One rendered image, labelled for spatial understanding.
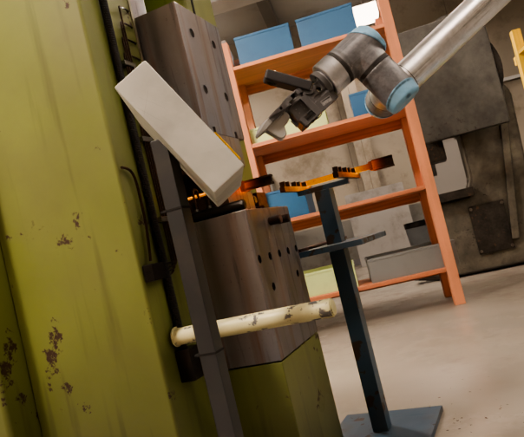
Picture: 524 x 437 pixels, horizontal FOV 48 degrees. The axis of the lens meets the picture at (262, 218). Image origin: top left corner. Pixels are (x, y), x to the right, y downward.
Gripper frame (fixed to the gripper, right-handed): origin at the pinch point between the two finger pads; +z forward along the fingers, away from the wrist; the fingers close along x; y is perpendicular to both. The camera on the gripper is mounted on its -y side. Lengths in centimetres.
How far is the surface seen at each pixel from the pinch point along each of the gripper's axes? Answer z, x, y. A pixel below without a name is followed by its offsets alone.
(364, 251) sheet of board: -157, 927, 183
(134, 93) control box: 17.0, -27.0, -18.3
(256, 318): 31.1, 6.3, 32.6
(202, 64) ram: -9, 40, -32
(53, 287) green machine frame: 66, 24, -10
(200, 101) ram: 0.3, 32.5, -21.9
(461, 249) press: -150, 453, 177
